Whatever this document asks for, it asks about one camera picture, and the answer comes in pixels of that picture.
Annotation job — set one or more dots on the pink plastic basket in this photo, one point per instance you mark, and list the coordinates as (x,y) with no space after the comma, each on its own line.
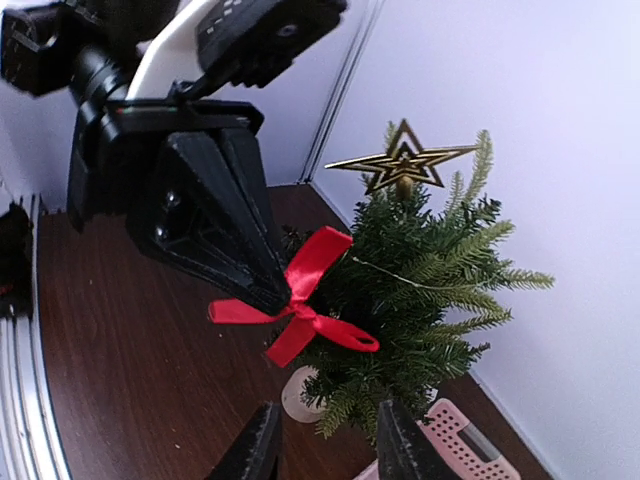
(464,448)

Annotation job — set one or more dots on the small green christmas tree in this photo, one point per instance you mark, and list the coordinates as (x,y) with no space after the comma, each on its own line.
(423,335)

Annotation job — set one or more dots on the round wooden tree base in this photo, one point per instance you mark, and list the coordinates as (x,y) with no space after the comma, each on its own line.
(292,400)

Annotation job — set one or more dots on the thin wire string lights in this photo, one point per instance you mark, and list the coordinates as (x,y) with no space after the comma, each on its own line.
(416,284)

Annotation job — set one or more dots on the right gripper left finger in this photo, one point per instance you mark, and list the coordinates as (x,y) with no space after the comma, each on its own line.
(256,451)

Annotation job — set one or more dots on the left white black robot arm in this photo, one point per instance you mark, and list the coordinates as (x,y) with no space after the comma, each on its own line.
(62,45)

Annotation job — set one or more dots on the front aluminium rail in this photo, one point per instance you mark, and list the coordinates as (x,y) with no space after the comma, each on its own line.
(30,444)

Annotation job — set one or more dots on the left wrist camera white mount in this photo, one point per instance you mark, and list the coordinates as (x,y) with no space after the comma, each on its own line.
(209,44)

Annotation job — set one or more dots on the gold star red ornament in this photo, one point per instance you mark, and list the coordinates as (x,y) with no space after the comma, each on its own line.
(404,159)

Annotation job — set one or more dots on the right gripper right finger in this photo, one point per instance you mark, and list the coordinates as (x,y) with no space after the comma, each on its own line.
(403,450)

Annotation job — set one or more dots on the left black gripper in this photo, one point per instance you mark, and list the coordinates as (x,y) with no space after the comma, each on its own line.
(219,230)

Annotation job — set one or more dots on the red satin ribbon bow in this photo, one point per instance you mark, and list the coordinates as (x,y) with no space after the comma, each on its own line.
(303,276)

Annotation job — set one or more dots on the left aluminium frame post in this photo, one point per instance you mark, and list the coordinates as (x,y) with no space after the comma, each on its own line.
(340,87)

